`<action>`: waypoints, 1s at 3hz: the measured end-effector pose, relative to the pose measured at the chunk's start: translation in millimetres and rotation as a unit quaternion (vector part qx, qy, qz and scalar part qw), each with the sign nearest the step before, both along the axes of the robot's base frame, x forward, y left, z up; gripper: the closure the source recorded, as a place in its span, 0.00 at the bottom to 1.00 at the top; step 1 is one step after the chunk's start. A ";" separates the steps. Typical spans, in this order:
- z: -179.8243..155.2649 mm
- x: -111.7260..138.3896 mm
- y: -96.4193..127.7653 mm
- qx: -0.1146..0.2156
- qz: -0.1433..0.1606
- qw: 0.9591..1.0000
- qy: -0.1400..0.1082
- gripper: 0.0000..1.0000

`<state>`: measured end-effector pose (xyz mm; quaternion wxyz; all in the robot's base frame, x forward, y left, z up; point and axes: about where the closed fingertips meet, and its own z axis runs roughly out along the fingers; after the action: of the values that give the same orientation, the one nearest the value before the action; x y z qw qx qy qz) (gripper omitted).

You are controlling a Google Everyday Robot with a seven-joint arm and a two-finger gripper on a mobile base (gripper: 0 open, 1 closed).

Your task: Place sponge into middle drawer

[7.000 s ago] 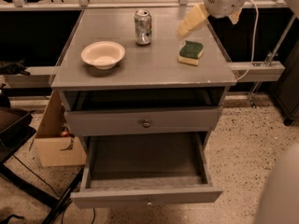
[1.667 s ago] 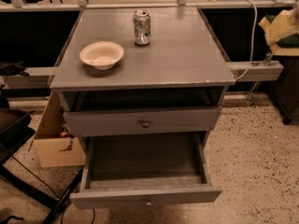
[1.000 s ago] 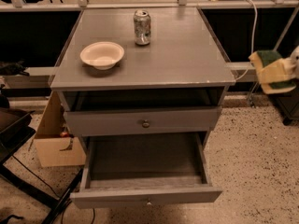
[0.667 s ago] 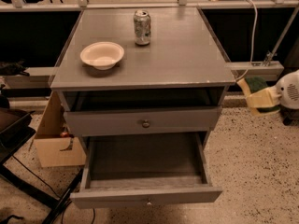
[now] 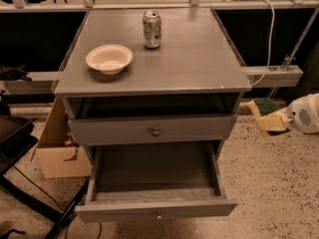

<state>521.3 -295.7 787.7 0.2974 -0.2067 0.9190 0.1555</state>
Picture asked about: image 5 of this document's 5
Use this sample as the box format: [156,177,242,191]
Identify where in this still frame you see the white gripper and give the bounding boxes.
[247,94,319,137]

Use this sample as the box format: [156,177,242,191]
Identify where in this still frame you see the green and yellow sponge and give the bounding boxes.
[254,98,288,137]

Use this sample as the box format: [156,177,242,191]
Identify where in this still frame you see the closed grey middle drawer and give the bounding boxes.
[69,114,236,145]

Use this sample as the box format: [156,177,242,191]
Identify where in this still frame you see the grey wooden drawer cabinet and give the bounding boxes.
[53,6,253,151]

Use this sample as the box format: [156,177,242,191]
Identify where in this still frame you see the open grey bottom drawer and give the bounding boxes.
[76,141,237,223]

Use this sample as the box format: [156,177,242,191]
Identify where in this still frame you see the silver soda can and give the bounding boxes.
[143,10,161,49]

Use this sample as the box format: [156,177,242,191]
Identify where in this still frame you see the cardboard box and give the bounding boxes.
[36,99,92,178]

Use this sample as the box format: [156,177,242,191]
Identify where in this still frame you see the black chair base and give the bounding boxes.
[0,115,90,239]

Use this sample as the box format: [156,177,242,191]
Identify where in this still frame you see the white cable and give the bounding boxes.
[250,0,277,88]

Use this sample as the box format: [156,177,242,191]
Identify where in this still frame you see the metal rail frame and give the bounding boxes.
[0,0,319,12]

